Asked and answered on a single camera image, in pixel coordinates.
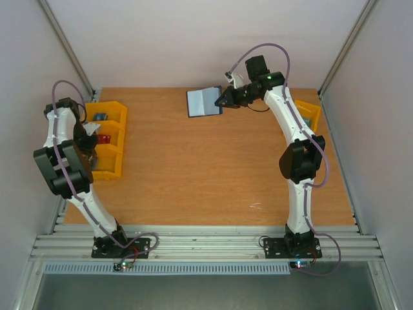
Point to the grey slotted cable duct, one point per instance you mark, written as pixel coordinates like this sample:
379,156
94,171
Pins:
169,268

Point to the blue card in bin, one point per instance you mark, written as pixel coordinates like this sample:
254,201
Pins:
100,117

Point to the blue card holder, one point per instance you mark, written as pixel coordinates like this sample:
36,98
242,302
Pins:
201,102

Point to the left controller board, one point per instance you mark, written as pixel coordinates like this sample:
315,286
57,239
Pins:
123,265

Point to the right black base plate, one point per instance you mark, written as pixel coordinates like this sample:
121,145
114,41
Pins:
277,248

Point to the dark card in bin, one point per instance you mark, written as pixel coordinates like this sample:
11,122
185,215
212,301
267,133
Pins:
92,162

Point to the controller board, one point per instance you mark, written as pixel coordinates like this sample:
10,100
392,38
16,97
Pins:
123,265
300,264

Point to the yellow bin right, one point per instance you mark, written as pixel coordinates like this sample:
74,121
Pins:
309,111

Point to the yellow bin middle left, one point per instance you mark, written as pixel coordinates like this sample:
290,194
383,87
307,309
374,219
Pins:
111,134

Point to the yellow bin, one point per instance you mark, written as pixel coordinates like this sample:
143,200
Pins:
111,134
109,163
114,109
309,111

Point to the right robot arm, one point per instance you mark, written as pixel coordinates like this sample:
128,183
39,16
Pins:
299,163

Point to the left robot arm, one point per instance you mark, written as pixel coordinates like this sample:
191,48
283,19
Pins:
66,161

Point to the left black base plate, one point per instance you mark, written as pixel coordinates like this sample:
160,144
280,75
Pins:
106,248

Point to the yellow bin far left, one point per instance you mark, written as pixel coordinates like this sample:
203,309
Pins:
114,109

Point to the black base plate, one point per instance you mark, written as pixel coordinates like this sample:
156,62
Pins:
106,248
277,248

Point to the red card in bin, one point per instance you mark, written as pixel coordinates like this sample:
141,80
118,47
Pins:
104,139

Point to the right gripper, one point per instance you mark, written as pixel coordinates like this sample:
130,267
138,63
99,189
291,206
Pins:
230,97

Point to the teal card in bin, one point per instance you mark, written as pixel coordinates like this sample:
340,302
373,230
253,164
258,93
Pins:
308,122

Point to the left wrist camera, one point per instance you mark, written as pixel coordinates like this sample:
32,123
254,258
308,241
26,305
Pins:
91,128

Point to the right controller board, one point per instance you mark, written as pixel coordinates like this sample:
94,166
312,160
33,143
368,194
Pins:
300,264

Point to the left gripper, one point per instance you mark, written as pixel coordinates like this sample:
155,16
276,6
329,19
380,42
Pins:
88,147

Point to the yellow bin near left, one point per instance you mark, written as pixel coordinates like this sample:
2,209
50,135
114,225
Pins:
109,163

